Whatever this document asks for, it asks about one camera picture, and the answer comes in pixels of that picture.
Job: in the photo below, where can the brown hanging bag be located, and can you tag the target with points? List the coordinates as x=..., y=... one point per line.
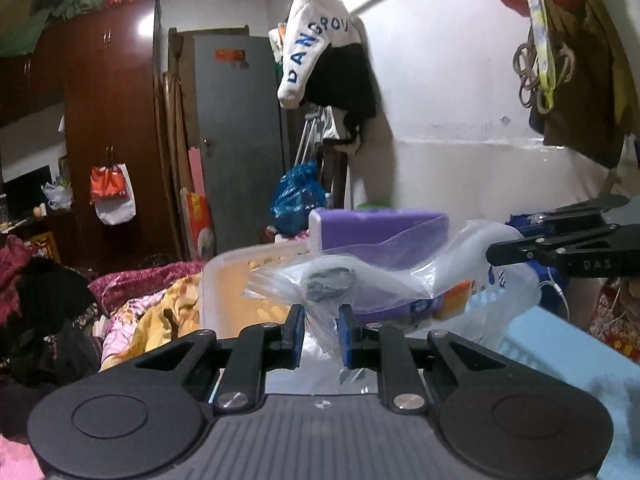
x=580, y=85

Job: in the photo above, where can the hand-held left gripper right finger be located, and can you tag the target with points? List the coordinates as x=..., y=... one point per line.
x=345, y=332

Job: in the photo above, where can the blue shopping bag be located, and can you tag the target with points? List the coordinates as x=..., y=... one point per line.
x=511, y=221

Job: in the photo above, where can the red printed bag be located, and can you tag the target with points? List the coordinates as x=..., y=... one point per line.
x=615, y=320

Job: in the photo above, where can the purple tissue pack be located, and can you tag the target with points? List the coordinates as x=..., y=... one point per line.
x=370, y=227

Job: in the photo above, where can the white plastic laundry basket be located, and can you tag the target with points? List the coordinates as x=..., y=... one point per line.
x=225, y=290

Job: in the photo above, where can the red white bag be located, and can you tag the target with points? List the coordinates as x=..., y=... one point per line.
x=197, y=220

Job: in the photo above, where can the white black hanging bag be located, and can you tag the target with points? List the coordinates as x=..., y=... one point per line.
x=340, y=130

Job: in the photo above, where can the orange white plastic bag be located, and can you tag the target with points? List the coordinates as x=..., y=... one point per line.
x=112, y=190

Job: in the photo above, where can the red plaid cloth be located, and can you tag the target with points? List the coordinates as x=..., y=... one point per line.
x=10, y=260

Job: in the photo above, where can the clear plastic bag dark item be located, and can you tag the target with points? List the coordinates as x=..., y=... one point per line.
x=330, y=280

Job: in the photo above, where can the grey door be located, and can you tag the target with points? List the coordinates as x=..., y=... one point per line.
x=240, y=135

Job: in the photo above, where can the pink striped blanket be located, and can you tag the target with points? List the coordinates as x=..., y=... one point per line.
x=15, y=455

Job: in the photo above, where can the black hanging garment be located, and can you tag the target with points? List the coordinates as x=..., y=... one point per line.
x=345, y=80

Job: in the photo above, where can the yellow floral blanket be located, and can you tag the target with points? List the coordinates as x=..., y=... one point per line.
x=150, y=325

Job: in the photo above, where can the green cloth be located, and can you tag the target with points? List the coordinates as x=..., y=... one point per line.
x=30, y=30

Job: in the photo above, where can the small white plastic bag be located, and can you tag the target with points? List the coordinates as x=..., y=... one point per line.
x=57, y=196

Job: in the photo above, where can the black television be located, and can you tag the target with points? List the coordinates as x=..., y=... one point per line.
x=27, y=192

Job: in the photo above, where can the orange box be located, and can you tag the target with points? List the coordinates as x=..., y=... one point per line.
x=457, y=297

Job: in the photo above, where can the blue plastic bag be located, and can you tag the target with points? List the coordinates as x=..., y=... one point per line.
x=297, y=195

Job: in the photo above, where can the metal folding frame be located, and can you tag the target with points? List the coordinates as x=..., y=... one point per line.
x=307, y=135

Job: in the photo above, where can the pink board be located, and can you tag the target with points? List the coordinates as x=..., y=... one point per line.
x=196, y=170

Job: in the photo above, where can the black clothes pile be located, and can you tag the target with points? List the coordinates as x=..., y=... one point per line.
x=50, y=320

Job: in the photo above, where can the brown wooden wardrobe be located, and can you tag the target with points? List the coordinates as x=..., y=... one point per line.
x=110, y=110

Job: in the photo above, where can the white hoodie blue letters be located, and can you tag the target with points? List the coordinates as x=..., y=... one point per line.
x=310, y=35

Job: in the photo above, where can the maroon floral blanket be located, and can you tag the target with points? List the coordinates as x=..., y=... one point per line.
x=140, y=282

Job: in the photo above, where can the wooden boards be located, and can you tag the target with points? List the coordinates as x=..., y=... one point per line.
x=172, y=135

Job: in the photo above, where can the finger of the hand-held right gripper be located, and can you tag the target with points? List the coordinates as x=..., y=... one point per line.
x=575, y=215
x=525, y=249

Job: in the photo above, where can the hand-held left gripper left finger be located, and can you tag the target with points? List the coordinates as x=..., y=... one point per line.
x=298, y=330

